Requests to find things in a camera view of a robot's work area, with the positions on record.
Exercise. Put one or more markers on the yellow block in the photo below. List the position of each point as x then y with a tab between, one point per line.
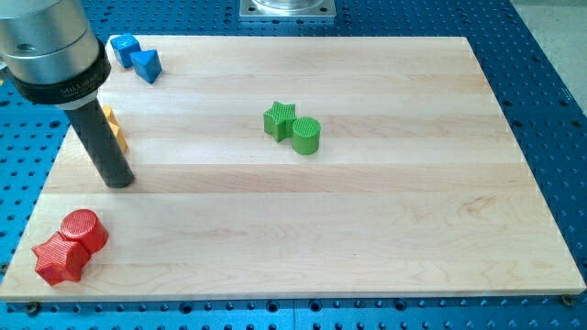
109	114
120	137

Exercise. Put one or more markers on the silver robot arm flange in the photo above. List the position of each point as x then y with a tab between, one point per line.
51	52

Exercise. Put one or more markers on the light wooden board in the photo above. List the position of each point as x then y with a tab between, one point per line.
418	189

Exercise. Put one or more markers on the green cylinder block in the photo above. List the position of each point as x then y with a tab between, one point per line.
306	135

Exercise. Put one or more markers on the green star block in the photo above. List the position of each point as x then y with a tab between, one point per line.
278	120

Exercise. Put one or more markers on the blue triangle block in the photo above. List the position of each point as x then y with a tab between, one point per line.
147	64

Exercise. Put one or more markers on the blue cube block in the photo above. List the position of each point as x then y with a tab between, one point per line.
123	46

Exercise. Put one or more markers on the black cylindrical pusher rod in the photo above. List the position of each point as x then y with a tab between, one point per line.
92	128

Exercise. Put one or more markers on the red cylinder block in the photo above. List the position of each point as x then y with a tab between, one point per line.
85	227

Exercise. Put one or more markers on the red star block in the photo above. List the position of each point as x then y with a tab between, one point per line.
60	259

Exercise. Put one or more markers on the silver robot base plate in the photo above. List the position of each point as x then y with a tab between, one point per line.
252	9

